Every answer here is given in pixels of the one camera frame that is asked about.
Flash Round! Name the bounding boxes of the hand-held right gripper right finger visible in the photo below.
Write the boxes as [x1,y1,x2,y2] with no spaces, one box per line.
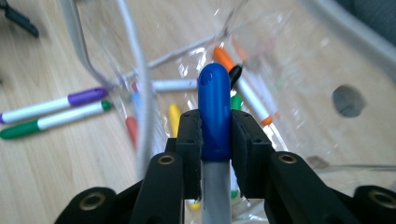
[231,108,359,224]

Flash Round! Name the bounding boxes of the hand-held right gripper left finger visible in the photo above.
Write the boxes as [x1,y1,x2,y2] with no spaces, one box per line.
[129,108,204,224]

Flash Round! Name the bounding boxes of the yellow cap marker pen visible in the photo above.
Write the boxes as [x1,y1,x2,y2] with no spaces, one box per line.
[167,103,183,138]

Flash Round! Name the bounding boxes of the dark blue cap marker pen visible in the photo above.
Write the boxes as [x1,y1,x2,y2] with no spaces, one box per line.
[197,63,233,224]

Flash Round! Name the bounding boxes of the light green cap marker pen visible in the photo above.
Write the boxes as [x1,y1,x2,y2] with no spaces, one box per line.
[231,93,244,111]

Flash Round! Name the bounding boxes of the red cap marker pen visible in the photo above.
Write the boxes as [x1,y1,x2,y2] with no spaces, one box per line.
[125,116,139,150]

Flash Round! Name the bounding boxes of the magenta cap marker pen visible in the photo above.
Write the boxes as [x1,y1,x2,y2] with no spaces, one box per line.
[130,77,199,93]

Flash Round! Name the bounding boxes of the light blue cap marker pen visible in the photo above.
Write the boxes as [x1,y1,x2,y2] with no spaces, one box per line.
[130,92,143,119]

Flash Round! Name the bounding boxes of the black cap marker pen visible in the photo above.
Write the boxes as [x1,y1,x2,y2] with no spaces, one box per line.
[228,64,244,90]

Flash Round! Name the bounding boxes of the clear plastic pencil bag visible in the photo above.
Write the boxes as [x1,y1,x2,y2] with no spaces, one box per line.
[59,0,396,224]

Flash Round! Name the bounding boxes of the purple cap marker pen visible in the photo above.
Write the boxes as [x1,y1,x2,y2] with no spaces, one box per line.
[0,87,108,124]

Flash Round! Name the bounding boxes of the orange cap marker pen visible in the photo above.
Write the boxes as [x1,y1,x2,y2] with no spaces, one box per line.
[212,46,275,127]

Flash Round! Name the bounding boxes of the dark green cap marker pen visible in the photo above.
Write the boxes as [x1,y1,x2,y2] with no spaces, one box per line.
[0,100,112,140]

